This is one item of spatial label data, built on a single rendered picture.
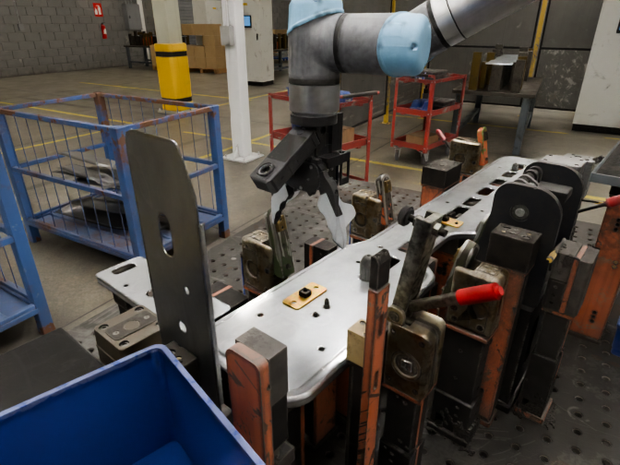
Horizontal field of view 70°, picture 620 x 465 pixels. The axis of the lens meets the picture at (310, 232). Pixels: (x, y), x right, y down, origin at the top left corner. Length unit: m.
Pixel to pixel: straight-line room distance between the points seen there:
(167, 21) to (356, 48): 7.50
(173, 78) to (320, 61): 7.44
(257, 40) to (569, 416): 10.69
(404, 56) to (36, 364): 0.62
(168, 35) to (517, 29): 5.54
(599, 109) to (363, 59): 6.99
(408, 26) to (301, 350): 0.46
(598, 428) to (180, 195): 0.95
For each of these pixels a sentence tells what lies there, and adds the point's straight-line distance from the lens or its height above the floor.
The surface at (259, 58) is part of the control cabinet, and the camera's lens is 11.29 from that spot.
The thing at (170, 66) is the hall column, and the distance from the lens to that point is 8.04.
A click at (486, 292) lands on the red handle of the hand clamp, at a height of 1.14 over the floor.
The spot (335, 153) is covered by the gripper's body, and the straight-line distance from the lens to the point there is 0.70.
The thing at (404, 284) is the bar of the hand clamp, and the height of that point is 1.11.
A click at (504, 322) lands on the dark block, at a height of 0.95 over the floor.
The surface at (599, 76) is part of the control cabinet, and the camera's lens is 7.48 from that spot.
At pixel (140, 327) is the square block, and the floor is 1.06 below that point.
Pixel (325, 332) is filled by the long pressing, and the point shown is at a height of 1.00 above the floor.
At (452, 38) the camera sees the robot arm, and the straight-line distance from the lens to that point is 0.72.
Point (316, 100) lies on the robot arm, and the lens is 0.65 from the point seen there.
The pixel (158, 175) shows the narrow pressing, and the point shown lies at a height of 1.30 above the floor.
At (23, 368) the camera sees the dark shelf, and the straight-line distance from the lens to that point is 0.71.
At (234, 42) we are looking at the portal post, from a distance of 4.99.
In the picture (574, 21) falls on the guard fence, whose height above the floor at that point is 1.43.
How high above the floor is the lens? 1.44
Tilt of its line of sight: 26 degrees down
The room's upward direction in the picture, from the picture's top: straight up
